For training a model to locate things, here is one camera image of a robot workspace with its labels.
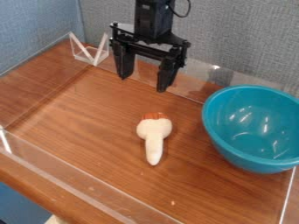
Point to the clear acrylic barrier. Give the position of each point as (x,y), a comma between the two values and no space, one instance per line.
(72,156)

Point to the blue plastic bowl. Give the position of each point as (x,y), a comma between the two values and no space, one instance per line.
(252,125)

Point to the white toy mushroom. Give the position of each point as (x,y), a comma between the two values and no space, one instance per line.
(154,129)

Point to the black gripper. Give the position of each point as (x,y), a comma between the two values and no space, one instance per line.
(150,38)

